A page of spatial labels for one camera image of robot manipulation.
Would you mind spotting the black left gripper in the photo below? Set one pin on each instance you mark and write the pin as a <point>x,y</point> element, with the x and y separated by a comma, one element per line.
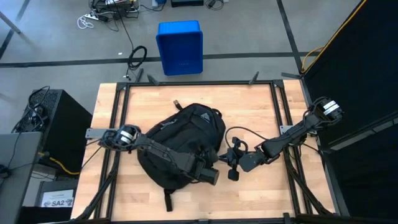
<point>208,158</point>

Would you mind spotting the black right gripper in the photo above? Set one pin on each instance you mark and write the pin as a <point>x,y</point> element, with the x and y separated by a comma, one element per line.
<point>237,157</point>

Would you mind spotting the black backpack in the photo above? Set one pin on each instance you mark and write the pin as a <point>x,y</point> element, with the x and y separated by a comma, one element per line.
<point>186,130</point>

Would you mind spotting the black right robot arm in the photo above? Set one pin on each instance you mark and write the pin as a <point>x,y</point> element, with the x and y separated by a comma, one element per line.
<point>295,133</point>

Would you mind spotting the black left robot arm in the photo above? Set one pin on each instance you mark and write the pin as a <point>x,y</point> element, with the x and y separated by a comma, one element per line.
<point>168,152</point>

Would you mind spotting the grey metal mounting plate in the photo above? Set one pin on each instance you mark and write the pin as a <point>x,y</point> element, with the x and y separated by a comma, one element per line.
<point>284,129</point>
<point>96,133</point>

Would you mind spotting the blue plastic bin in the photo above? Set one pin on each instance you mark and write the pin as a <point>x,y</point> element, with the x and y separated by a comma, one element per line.
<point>180,49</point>

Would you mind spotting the black computer tower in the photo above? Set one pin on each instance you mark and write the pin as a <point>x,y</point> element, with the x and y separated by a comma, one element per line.
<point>59,124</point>

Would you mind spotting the black box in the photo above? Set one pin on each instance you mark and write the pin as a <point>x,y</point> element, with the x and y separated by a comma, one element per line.
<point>56,185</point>

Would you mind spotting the black partition curtain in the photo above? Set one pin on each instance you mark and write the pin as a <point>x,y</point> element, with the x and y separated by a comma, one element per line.
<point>357,77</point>

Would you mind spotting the white SA2 label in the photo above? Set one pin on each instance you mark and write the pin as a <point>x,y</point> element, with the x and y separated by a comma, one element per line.
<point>57,199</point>

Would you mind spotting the black flat device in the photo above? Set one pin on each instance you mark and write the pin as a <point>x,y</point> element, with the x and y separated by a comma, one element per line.
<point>186,2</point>

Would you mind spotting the white power strip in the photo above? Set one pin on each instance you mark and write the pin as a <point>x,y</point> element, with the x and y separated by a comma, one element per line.
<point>96,16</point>

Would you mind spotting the grey desk top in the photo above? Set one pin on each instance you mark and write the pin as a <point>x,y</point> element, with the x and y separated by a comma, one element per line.
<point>15,174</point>

